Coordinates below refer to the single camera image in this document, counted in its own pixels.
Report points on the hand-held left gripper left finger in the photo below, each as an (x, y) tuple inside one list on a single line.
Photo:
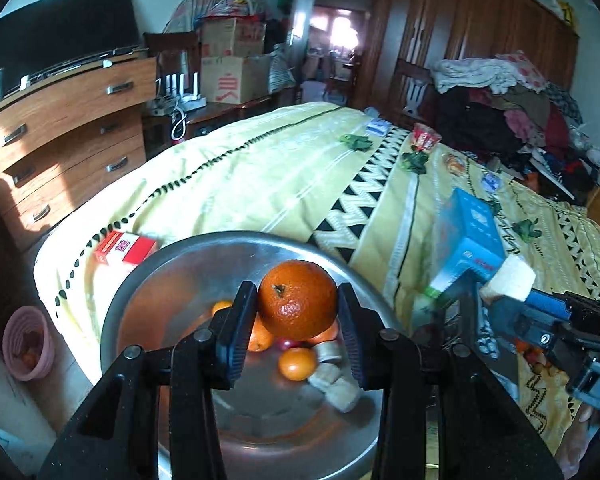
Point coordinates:
[(237, 332)]

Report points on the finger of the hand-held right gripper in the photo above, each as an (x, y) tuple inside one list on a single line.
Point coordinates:
[(525, 327), (547, 305)]

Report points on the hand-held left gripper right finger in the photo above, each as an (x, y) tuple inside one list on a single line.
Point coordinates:
[(354, 342)]

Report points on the pale ginger chunk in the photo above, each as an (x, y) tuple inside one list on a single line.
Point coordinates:
[(509, 279)]

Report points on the large orange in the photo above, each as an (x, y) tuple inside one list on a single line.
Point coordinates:
[(297, 300)]

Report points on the metal bowl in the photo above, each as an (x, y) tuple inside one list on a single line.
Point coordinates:
[(180, 285)]

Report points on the person's right hand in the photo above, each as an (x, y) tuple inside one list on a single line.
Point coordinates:
[(582, 440)]

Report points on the small orange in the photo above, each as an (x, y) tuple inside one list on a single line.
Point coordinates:
[(222, 306), (260, 339), (329, 335), (296, 364)]

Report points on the pile of small oranges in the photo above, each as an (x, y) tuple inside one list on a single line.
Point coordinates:
[(534, 357)]

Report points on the small red fruit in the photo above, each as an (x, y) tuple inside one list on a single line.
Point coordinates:
[(287, 344)]

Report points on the black flat box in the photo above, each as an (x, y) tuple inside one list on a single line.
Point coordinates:
[(495, 375)]

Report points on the green-capped plastic bottle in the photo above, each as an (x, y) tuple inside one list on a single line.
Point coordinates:
[(432, 305)]

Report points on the blue cardboard box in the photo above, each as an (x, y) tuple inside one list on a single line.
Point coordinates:
[(472, 230)]

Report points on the red cardboard box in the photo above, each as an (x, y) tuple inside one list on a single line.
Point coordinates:
[(125, 248)]

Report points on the yellow patterned bedspread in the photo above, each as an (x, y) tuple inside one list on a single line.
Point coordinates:
[(260, 175)]

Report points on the pile of clothes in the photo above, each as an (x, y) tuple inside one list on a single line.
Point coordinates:
[(515, 105)]

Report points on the red snack packet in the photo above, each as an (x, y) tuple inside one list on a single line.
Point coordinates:
[(425, 136)]

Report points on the pink woven basket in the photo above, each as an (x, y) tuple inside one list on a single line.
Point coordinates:
[(27, 345)]

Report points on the small blue packet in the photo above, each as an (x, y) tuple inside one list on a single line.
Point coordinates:
[(377, 126)]

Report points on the dark wooden side table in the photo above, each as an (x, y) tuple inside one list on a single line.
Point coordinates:
[(220, 112)]

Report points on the white router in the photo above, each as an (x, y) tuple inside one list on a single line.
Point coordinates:
[(180, 91)]

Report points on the carved wooden chair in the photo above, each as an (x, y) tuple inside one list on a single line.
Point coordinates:
[(415, 87)]

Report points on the striped plastic bag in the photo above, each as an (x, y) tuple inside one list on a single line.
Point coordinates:
[(281, 70)]

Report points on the wooden dresser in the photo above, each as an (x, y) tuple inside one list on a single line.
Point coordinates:
[(55, 135)]

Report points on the dark wooden chair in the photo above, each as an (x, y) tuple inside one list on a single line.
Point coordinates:
[(172, 52)]

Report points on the small printed cardboard box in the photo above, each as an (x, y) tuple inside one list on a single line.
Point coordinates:
[(232, 37)]

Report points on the brown wooden wardrobe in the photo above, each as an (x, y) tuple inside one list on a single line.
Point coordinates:
[(470, 15)]

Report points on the plastic-covered round fan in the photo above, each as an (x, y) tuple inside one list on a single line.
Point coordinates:
[(205, 2)]

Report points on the black flat television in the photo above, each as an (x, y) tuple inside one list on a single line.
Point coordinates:
[(65, 25)]

